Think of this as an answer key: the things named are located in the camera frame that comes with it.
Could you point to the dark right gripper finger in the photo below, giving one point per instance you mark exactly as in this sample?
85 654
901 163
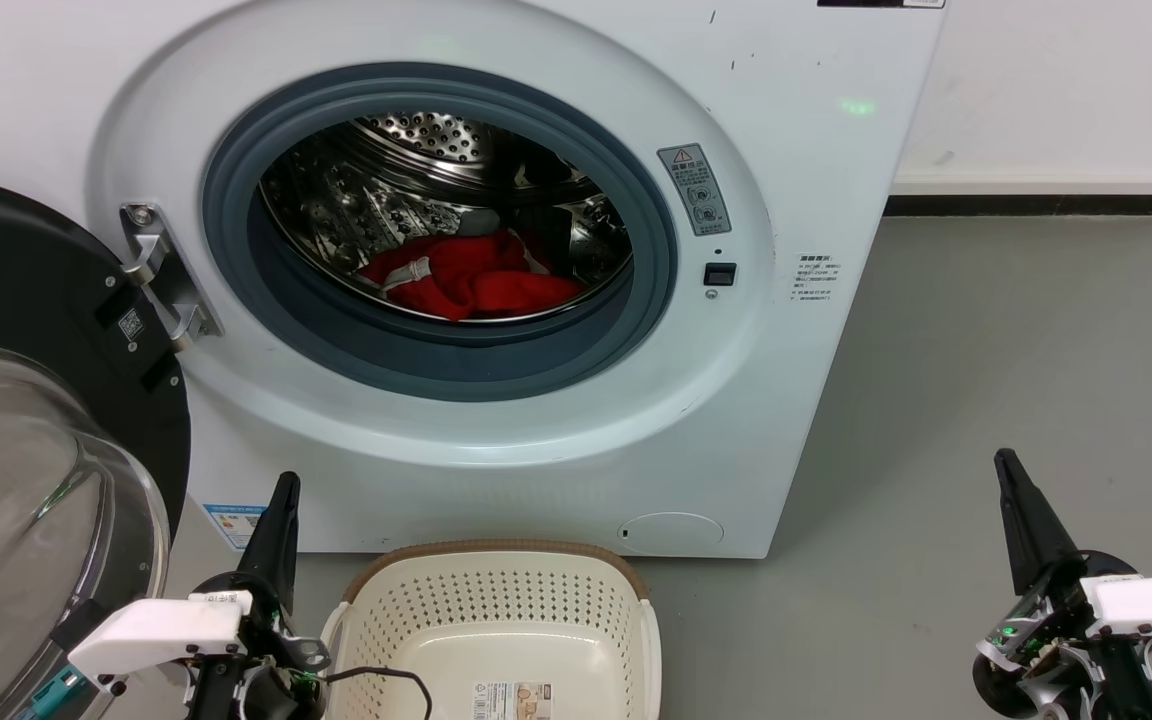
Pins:
1018 530
1051 540

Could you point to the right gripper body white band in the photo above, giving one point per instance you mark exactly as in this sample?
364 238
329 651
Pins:
1096 630

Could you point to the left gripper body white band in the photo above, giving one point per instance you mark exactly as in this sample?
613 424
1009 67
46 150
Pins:
161 630

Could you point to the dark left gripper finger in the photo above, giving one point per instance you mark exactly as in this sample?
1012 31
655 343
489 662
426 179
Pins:
288 540
261 555

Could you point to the printed product label sticker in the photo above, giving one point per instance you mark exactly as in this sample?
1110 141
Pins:
513 700

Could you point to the cream perforated laundry basket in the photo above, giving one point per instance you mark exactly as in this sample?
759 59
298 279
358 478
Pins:
576 640

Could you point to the red garment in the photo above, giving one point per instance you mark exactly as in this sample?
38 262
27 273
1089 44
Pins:
481 280

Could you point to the washing machine door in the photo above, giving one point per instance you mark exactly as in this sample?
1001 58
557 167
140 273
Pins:
26 300

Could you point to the stainless steel washing machine drum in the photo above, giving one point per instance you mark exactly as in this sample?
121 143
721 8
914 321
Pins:
366 200

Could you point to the blue energy label sticker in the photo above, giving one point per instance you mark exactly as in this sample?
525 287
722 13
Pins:
233 522

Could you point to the white front-load washing machine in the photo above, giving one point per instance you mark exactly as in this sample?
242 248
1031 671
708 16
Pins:
796 400

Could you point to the white QR code sticker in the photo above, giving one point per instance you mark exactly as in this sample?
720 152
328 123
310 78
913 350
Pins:
131 324

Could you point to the silver door hinge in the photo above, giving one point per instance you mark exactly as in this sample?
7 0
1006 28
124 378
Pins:
161 275

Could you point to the white text label sticker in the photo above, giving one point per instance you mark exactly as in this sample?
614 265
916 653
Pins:
816 277

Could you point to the round filter cover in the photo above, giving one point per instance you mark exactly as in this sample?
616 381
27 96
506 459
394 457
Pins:
671 530

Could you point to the black door latch socket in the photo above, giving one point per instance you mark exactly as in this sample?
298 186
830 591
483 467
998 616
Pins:
720 274

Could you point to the grey rubber door gasket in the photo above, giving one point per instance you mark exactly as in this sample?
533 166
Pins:
636 330

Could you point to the grey warning sticker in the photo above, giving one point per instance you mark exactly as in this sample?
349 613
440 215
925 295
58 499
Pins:
694 188

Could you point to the white wall baseboard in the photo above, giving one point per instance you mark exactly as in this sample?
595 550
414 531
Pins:
1046 182

